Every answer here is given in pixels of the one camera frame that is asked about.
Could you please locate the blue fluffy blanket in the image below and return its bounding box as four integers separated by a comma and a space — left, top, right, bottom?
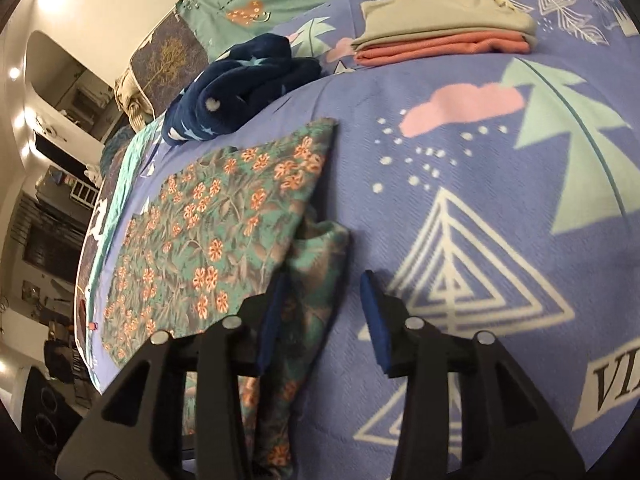
99, 127, 137, 173

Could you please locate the beige knit garment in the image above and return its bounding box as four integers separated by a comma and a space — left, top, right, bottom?
114, 74, 152, 132

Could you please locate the folded pink cloth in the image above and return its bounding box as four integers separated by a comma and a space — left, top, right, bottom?
354, 30, 532, 68

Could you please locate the dark purple tree-print cushion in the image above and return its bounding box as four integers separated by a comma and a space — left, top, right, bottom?
129, 12, 210, 117

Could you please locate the dark purple deer-print mat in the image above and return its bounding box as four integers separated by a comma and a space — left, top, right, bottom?
74, 195, 109, 361

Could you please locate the white rack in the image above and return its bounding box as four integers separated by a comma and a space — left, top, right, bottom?
70, 180, 102, 207

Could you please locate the teal quilt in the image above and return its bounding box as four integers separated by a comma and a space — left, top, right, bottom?
85, 124, 172, 361

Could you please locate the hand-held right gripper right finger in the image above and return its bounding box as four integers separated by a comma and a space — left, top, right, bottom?
360, 270, 587, 480

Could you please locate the dark blue star-print garment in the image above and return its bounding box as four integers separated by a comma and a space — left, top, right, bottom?
161, 33, 322, 147

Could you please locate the folded beige cloth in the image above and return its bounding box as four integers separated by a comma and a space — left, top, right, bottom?
351, 0, 539, 53

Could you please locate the purple printed bed sheet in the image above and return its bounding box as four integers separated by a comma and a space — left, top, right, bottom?
82, 0, 640, 476

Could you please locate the green floral dress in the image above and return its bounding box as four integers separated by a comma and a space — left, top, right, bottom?
102, 117, 354, 468

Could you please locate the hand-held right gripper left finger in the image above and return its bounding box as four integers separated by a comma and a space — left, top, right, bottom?
55, 274, 289, 480

